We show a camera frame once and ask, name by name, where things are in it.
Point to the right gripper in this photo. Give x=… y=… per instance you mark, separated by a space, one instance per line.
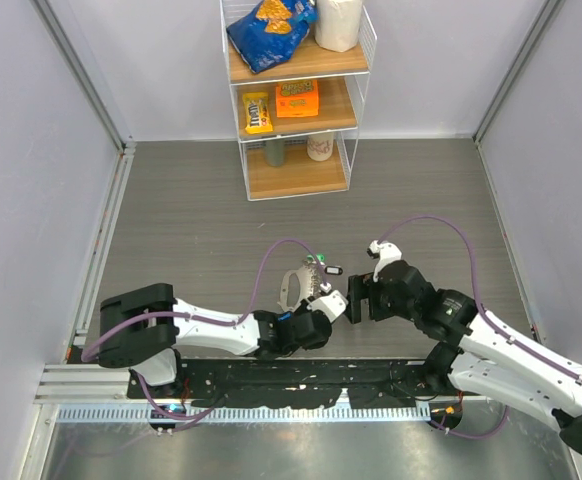
x=360 y=287

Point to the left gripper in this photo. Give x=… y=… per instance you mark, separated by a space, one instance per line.
x=308 y=301

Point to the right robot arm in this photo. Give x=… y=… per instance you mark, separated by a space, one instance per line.
x=476 y=352

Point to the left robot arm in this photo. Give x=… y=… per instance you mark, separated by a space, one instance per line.
x=140 y=330

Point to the black key tag on organizer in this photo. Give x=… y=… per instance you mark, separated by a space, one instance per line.
x=333 y=270

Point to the green key tag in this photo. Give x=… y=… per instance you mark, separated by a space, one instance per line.
x=316 y=258

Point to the white printed cup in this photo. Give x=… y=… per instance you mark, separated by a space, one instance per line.
x=320 y=146

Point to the grey green can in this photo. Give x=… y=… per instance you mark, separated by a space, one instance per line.
x=274 y=152

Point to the yellow candy bag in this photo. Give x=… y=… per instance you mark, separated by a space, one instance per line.
x=257 y=116

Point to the orange snack box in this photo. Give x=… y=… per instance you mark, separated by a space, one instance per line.
x=297 y=99

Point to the white paper towel roll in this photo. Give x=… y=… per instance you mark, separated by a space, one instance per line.
x=338 y=24

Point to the blue chips bag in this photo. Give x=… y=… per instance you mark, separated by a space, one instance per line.
x=271 y=32

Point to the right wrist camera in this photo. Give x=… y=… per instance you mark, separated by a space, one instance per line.
x=385 y=253

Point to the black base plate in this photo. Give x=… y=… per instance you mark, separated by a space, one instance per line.
x=303 y=383

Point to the white wire shelf unit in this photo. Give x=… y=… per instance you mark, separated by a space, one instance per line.
x=298 y=123

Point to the white slotted cable duct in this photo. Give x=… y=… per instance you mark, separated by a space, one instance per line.
x=340 y=412

